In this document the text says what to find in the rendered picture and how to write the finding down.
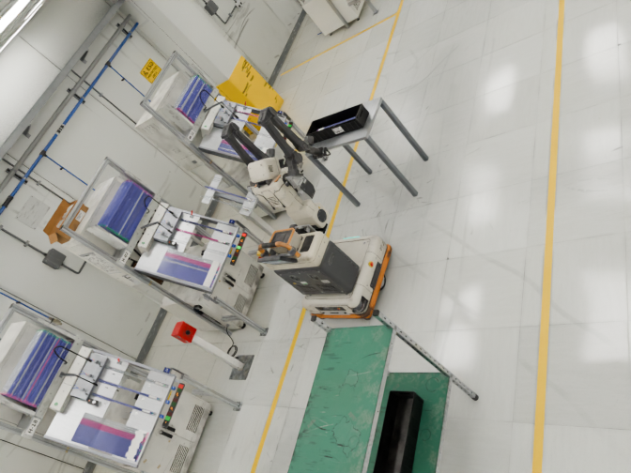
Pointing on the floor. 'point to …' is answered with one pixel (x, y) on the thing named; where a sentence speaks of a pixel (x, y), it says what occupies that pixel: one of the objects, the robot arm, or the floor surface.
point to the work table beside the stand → (369, 145)
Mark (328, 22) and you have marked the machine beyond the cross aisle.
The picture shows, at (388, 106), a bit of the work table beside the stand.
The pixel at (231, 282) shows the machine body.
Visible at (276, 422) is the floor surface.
